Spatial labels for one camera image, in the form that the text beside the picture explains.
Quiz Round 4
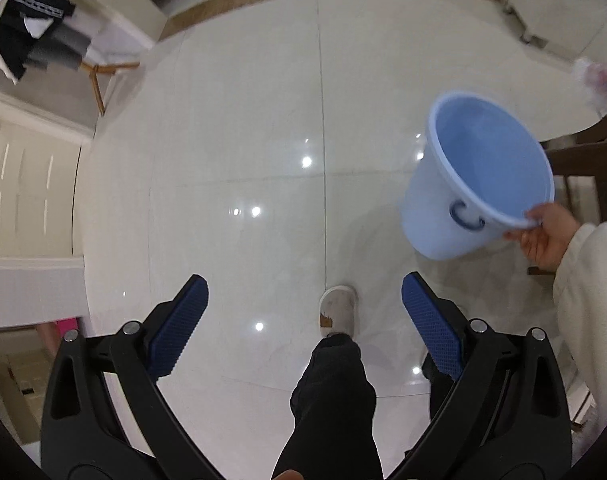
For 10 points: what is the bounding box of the pink object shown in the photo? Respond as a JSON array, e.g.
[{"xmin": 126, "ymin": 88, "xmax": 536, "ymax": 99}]
[{"xmin": 36, "ymin": 316, "xmax": 82, "ymax": 357}]

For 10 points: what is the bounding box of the person's right hand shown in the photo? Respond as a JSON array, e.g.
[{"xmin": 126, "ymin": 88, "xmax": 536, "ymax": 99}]
[{"xmin": 503, "ymin": 202, "xmax": 581, "ymax": 271}]

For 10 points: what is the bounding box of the brown wooden table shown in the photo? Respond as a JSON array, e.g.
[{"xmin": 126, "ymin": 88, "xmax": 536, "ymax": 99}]
[{"xmin": 538, "ymin": 115, "xmax": 607, "ymax": 226}]

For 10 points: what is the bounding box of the pink checkered tablecloth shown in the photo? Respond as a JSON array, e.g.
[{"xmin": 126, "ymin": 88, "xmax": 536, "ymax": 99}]
[{"xmin": 571, "ymin": 57, "xmax": 607, "ymax": 126}]

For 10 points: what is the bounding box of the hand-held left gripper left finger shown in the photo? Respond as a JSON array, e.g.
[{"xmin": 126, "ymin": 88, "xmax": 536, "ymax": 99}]
[{"xmin": 40, "ymin": 275, "xmax": 219, "ymax": 480}]

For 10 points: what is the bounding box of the person's right forearm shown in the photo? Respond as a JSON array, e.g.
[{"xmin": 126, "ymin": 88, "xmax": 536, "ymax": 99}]
[{"xmin": 552, "ymin": 221, "xmax": 607, "ymax": 461}]

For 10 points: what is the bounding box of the light blue plastic bucket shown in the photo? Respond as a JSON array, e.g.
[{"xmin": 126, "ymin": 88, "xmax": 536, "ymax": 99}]
[{"xmin": 399, "ymin": 91, "xmax": 555, "ymax": 261}]

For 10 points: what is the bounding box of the dark clothes pile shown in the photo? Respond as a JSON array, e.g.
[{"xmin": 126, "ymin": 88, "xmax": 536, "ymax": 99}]
[{"xmin": 0, "ymin": 0, "xmax": 92, "ymax": 80}]

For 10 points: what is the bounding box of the white panelled door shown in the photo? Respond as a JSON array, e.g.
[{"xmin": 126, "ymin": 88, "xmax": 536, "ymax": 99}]
[{"xmin": 0, "ymin": 87, "xmax": 93, "ymax": 331}]

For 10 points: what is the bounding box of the white left slipper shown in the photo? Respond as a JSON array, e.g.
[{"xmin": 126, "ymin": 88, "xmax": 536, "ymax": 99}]
[{"xmin": 318, "ymin": 285, "xmax": 358, "ymax": 339}]

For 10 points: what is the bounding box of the wooden drying rack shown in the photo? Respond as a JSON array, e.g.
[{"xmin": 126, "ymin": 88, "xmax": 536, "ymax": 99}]
[{"xmin": 81, "ymin": 60, "xmax": 142, "ymax": 117}]

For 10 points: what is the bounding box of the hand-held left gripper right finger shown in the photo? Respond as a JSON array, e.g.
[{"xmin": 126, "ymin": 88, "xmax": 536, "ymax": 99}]
[{"xmin": 388, "ymin": 272, "xmax": 572, "ymax": 480}]

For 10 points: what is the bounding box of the person's left leg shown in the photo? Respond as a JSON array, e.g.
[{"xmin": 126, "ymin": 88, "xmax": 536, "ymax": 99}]
[{"xmin": 272, "ymin": 334, "xmax": 384, "ymax": 480}]

